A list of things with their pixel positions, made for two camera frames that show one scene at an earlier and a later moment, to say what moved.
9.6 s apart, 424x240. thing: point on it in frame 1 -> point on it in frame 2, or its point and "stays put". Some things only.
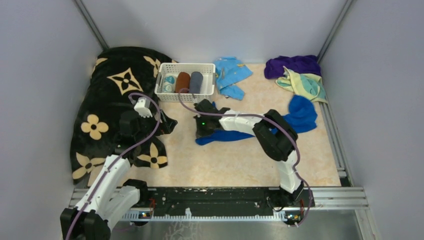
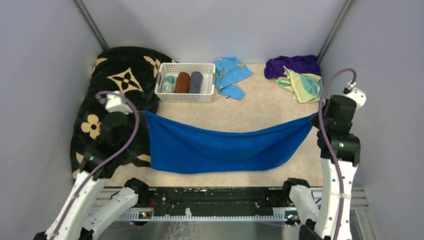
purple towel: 273,67 stays put
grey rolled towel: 196,78 stays put
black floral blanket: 118,76 stays put
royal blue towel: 301,114 -> 178,148
